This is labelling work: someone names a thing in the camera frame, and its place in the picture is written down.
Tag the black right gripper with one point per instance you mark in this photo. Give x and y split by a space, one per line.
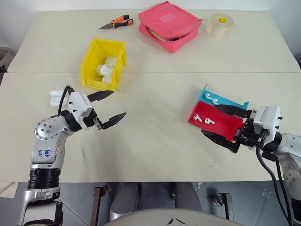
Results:
250 136

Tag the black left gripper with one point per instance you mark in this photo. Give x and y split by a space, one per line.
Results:
89 121

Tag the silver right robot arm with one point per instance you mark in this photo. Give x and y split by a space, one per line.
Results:
290 150

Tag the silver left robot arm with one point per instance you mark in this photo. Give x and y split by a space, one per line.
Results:
44 131

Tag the yellow plastic bin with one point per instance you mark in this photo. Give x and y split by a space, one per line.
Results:
94 70

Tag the red plastic tray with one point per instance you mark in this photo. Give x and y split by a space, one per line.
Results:
221 124

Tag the blue plastic tray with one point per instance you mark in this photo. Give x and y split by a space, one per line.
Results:
227 100

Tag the dark grey robot leg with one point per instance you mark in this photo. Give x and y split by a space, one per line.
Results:
124 197
187 195

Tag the rusty metal table leg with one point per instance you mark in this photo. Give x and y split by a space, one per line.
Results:
227 207
97 204

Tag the orange black pliers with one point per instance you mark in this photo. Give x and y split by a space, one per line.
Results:
120 21

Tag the clear tape roll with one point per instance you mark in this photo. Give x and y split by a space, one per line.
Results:
219 27

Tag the pink fabric zip pouch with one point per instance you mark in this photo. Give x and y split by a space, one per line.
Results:
169 21

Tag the silver robot torso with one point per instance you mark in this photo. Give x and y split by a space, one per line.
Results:
174 217

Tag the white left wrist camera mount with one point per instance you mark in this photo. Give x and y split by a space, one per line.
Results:
78 104

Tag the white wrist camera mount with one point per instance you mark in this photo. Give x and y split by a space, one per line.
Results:
268 120
78 104

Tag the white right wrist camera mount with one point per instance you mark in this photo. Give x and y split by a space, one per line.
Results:
268 120

